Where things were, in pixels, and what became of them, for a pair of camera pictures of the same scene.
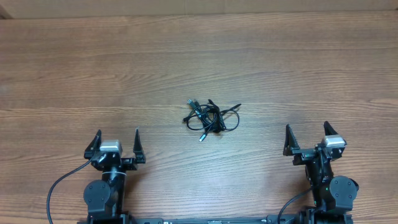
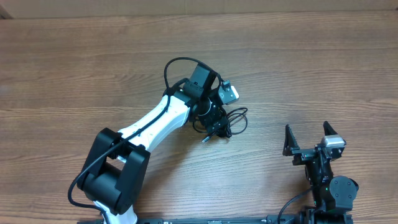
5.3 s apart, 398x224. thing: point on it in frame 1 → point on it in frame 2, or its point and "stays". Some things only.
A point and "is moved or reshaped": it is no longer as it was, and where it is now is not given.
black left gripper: [130, 163] → [207, 119]
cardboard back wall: [95, 9] stays
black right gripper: [304, 155] stays
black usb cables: [209, 117] is moved or reshaped
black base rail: [279, 219] stays
